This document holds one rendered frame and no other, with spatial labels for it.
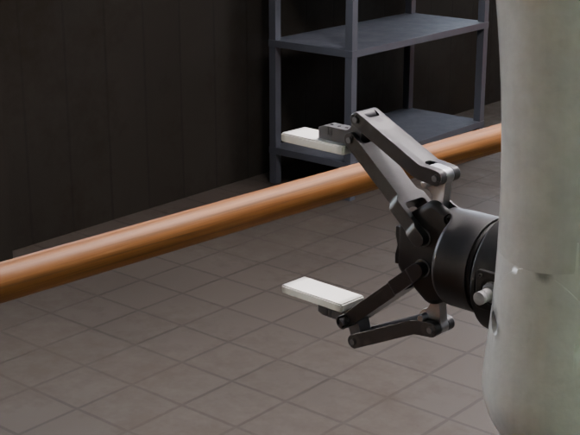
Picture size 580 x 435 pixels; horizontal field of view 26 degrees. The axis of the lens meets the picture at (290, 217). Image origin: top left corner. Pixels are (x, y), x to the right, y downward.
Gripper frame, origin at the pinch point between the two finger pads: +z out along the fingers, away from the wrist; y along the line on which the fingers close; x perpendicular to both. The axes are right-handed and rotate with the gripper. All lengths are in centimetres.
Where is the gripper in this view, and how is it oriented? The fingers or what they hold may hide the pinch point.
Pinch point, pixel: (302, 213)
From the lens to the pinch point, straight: 107.8
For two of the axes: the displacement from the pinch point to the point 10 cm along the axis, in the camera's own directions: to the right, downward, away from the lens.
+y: 0.0, 9.5, 3.0
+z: -7.2, -2.1, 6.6
